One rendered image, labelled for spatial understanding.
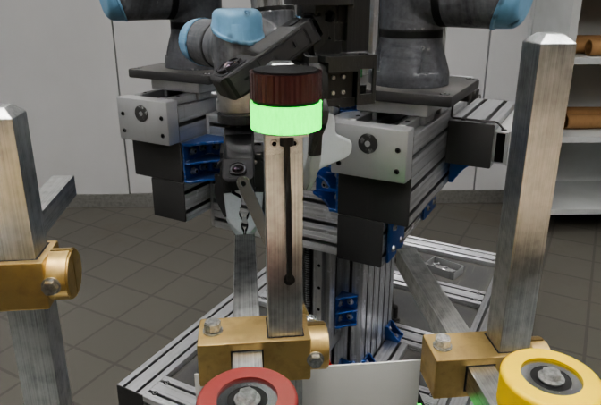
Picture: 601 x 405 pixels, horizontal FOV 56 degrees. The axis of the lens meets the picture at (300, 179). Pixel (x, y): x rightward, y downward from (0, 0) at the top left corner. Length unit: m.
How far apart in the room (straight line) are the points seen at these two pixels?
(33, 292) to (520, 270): 0.48
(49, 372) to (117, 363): 1.46
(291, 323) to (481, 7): 0.61
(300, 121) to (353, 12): 0.19
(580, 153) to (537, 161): 3.04
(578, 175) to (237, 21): 3.03
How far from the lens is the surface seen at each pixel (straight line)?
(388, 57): 1.05
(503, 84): 3.35
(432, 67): 1.05
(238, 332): 0.61
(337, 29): 0.61
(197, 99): 1.25
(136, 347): 2.17
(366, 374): 0.70
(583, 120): 3.22
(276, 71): 0.46
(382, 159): 0.94
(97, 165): 3.39
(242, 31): 0.83
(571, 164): 3.63
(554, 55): 0.57
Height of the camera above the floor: 1.21
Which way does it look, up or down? 19 degrees down
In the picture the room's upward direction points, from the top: straight up
